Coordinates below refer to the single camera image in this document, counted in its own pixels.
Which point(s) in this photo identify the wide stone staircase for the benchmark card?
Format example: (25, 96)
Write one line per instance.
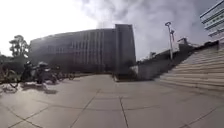
(196, 71)

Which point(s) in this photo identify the tree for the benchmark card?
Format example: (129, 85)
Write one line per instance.
(18, 46)

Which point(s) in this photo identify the large dark curved building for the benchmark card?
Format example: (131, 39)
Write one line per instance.
(86, 50)

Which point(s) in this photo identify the row of parked bicycles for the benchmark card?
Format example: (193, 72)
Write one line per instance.
(33, 75)

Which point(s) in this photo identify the street lamp pole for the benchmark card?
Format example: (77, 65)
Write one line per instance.
(170, 41)

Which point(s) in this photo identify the white striped tall building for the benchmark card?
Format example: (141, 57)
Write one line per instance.
(215, 20)

